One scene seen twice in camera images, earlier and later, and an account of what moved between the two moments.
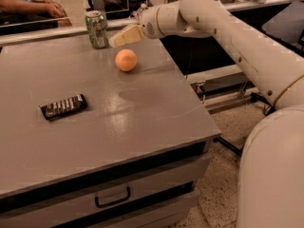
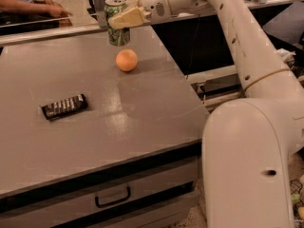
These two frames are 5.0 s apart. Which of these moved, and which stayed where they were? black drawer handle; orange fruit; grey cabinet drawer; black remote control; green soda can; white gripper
Moved: green soda can; white gripper
Stayed: grey cabinet drawer; orange fruit; black drawer handle; black remote control
